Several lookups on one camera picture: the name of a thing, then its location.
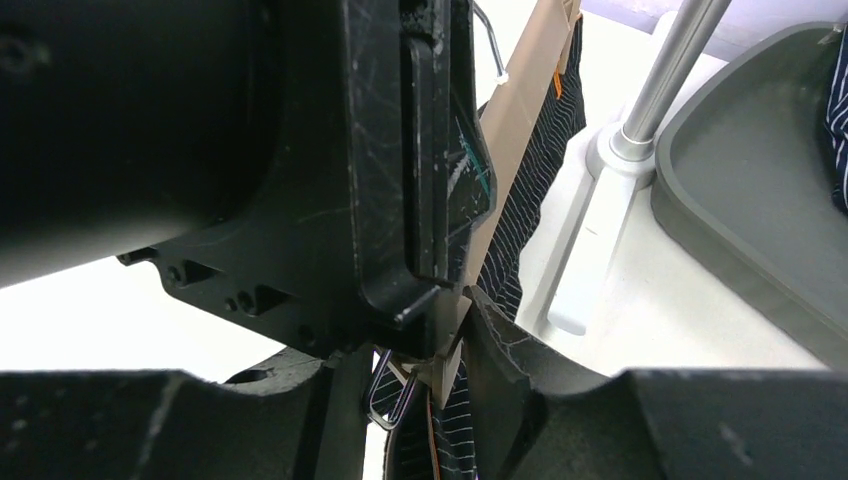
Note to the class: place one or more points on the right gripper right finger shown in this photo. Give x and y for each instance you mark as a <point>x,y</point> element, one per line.
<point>538,415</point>

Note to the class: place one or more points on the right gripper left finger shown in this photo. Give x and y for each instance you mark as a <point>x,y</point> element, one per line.
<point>290,417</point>

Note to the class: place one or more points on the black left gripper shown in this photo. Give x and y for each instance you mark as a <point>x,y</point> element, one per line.
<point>377,182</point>

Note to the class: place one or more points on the wooden clip hanger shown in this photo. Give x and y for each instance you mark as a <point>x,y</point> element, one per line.
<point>494,145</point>

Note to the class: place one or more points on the black striped underwear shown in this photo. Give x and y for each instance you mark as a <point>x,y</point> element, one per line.
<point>434,443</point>

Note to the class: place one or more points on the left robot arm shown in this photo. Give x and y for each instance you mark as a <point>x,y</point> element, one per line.
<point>124,124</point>

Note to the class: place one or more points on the blue striped underwear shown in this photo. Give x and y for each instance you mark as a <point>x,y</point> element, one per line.
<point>836,125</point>

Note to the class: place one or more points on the green plastic tray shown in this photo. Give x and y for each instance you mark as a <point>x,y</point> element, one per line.
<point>744,180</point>

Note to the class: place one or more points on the centre rack pole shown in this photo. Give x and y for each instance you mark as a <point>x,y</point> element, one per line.
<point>690,32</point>

